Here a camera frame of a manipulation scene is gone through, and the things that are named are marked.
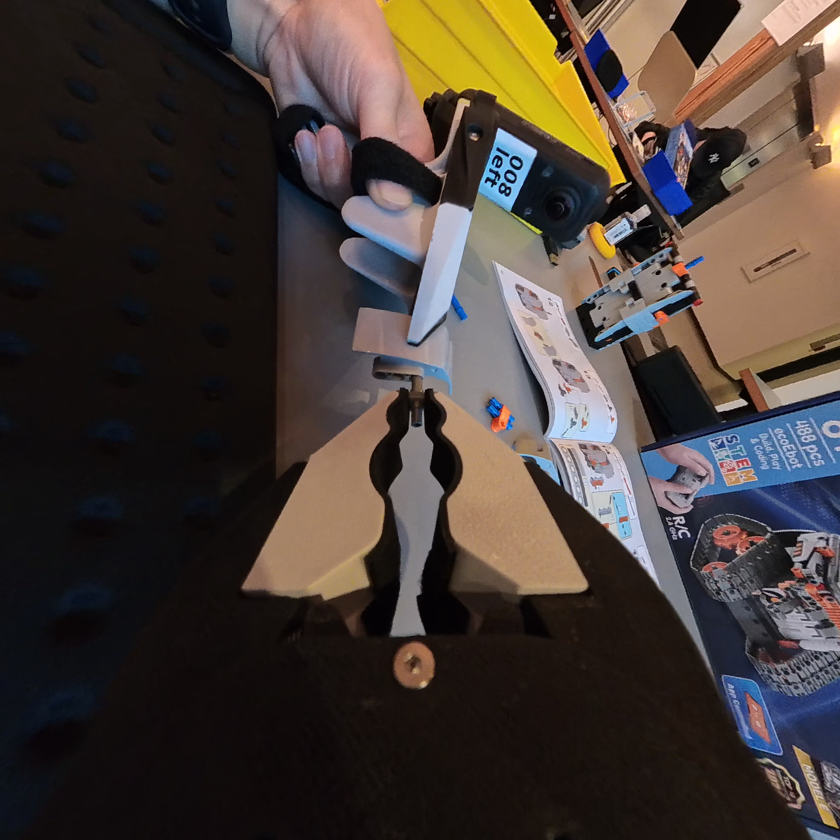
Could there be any person's left hand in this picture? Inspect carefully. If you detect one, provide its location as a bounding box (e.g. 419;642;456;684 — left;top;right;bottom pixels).
226;0;435;212

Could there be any wooden shelf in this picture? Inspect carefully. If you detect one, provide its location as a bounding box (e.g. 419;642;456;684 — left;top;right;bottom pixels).
676;0;840;126

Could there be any black box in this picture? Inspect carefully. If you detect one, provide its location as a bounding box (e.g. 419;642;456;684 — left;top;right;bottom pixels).
630;346;723;441

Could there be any beige chair back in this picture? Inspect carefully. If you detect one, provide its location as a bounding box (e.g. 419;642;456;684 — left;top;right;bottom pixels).
637;29;698;109

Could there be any blue toy kit box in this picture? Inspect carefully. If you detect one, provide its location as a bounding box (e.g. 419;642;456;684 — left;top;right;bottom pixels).
640;392;840;834

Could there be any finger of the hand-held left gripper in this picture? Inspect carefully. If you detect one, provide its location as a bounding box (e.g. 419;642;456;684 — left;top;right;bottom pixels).
406;202;476;347

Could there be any instruction booklet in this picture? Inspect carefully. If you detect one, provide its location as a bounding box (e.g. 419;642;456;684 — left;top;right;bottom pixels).
492;261;660;585

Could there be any black dotted mat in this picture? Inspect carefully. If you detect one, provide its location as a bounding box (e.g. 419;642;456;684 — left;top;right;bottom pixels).
0;0;280;840

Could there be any grey toy building piece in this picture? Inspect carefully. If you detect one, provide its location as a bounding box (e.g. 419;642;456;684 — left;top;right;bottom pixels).
352;307;455;396

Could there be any yellow plastic bin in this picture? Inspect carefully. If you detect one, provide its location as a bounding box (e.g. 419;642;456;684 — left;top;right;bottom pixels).
377;0;626;188

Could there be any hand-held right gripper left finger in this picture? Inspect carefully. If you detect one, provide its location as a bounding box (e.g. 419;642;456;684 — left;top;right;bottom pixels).
240;388;411;636

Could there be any partly built toy robot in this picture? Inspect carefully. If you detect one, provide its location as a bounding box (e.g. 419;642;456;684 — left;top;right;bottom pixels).
576;248;704;350

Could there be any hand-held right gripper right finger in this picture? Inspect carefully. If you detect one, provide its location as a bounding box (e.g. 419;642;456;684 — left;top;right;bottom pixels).
419;390;589;636

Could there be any black monitor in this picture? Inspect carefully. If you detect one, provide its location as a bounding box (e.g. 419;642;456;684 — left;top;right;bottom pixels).
669;0;742;67

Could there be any small white labelled device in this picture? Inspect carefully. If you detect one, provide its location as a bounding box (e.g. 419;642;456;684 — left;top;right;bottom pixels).
600;213;651;247

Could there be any wall plate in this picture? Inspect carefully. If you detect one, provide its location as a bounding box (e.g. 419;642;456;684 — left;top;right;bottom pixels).
742;241;809;283

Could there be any dark wristband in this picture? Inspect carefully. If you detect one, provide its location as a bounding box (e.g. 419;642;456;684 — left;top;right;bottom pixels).
147;0;234;50

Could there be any white paper sheet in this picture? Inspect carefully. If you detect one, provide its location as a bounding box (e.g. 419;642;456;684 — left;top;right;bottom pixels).
761;0;829;46

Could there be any blue storage bin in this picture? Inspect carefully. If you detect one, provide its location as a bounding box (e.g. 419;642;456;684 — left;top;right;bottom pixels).
642;154;693;212

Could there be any black cable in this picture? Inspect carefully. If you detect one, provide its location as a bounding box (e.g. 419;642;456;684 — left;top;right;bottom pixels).
541;233;585;266

